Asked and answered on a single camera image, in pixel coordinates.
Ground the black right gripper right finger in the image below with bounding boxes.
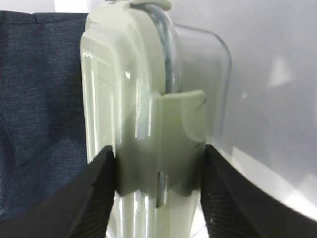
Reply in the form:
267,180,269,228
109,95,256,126
201,144,317,238

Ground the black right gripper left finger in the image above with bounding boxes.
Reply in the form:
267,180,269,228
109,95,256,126
0,146,116,238

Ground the navy blue insulated lunch bag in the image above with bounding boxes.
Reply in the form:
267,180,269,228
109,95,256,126
0,11,87,222

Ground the glass container with green lid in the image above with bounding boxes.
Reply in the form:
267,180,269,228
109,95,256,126
80,0,232,238

